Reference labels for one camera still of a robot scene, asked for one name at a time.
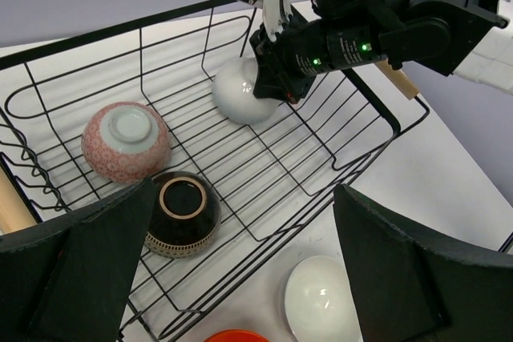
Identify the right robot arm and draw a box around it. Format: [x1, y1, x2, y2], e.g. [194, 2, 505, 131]
[250, 0, 512, 103]

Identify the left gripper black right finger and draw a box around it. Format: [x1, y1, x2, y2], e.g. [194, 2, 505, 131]
[333, 184, 512, 341]

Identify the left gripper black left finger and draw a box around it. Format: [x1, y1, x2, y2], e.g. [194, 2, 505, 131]
[1, 179, 156, 341]

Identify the orange bowl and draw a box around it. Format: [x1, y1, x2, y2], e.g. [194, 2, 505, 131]
[204, 329, 269, 342]

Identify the black white patterned bowl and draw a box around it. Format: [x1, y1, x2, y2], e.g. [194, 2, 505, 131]
[81, 102, 172, 184]

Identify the grey white bowl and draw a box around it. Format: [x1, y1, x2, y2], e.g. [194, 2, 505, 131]
[212, 58, 281, 126]

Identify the brown bowl beige inside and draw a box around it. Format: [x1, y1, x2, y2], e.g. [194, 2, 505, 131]
[144, 171, 221, 259]

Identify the black wire dish rack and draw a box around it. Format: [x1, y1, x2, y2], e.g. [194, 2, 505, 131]
[1, 0, 430, 341]

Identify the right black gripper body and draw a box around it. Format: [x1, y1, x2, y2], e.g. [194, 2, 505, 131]
[249, 11, 381, 103]

